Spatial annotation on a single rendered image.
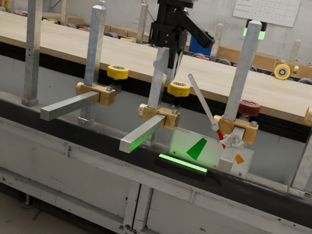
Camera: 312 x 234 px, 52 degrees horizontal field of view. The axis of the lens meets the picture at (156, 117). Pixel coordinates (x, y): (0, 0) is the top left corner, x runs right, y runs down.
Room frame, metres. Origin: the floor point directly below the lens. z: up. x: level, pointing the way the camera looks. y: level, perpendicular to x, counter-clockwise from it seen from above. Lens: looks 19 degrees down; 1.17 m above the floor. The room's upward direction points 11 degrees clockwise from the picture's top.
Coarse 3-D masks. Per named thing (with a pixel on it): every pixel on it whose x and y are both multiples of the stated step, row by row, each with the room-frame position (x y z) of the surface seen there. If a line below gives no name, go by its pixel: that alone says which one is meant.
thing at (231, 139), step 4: (232, 132) 0.82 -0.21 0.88; (224, 136) 0.80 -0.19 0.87; (228, 136) 0.80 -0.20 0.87; (232, 136) 0.81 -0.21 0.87; (236, 136) 0.79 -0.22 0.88; (224, 140) 0.78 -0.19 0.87; (228, 140) 0.76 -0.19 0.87; (232, 140) 0.77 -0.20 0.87; (236, 140) 0.78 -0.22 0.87; (240, 140) 0.78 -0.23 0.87; (224, 144) 0.75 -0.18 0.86; (228, 144) 0.75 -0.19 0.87; (232, 144) 0.76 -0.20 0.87; (236, 144) 0.76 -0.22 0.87; (240, 144) 0.75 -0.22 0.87; (244, 144) 0.76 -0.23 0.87; (240, 148) 0.75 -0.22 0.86
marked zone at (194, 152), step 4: (200, 140) 0.95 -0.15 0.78; (204, 140) 0.95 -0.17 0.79; (196, 144) 0.95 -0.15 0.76; (200, 144) 0.95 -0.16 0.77; (204, 144) 0.94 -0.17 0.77; (192, 148) 0.95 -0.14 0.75; (196, 148) 0.95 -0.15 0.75; (200, 148) 0.95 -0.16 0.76; (188, 152) 0.96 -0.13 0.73; (192, 152) 0.95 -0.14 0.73; (196, 152) 0.95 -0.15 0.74; (200, 152) 0.95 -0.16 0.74; (192, 156) 0.95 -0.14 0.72; (196, 156) 0.95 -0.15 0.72
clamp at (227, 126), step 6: (216, 120) 0.94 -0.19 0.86; (222, 120) 0.93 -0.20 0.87; (228, 120) 0.93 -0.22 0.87; (234, 120) 0.95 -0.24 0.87; (240, 120) 0.96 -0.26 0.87; (222, 126) 0.93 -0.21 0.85; (228, 126) 0.93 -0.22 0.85; (234, 126) 0.92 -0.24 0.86; (240, 126) 0.92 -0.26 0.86; (246, 126) 0.91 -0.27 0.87; (252, 126) 0.92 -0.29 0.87; (216, 132) 0.94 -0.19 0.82; (222, 132) 0.93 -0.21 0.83; (228, 132) 0.93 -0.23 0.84; (246, 132) 0.91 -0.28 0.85; (252, 132) 0.91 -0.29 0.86; (246, 138) 0.91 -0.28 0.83; (252, 138) 0.90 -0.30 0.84
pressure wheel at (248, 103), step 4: (240, 100) 1.07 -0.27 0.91; (244, 100) 1.08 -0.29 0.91; (248, 100) 1.09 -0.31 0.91; (240, 104) 1.03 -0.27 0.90; (244, 104) 1.03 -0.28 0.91; (248, 104) 1.03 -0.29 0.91; (252, 104) 1.06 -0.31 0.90; (256, 104) 1.05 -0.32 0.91; (240, 108) 1.03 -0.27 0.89; (244, 108) 1.02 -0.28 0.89; (248, 108) 1.02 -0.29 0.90; (252, 108) 1.02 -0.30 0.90; (256, 108) 1.02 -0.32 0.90; (240, 112) 1.03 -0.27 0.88; (244, 112) 1.02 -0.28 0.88; (248, 112) 1.02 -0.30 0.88; (252, 112) 1.02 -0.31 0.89; (256, 112) 1.03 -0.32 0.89; (248, 116) 1.05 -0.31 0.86; (252, 116) 1.02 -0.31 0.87
